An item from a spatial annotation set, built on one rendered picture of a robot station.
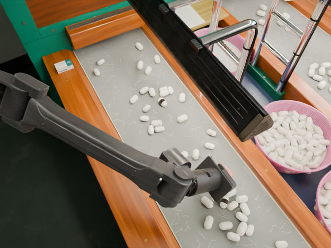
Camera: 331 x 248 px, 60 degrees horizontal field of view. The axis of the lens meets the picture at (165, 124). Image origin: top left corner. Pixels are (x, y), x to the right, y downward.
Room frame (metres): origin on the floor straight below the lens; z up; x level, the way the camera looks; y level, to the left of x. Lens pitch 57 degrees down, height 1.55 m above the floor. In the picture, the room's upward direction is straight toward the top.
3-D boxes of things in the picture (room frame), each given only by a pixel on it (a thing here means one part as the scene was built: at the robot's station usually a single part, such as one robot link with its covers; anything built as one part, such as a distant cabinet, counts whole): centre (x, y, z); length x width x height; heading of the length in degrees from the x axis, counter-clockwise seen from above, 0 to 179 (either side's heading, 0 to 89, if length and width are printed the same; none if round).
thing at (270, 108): (0.48, -0.41, 0.72); 0.27 x 0.27 x 0.10
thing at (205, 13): (1.05, -0.09, 0.77); 0.33 x 0.15 x 0.01; 119
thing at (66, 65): (0.76, 0.38, 0.77); 0.06 x 0.04 x 0.02; 119
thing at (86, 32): (0.93, 0.23, 0.83); 0.30 x 0.06 x 0.07; 119
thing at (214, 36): (0.61, -0.11, 0.90); 0.20 x 0.19 x 0.45; 29
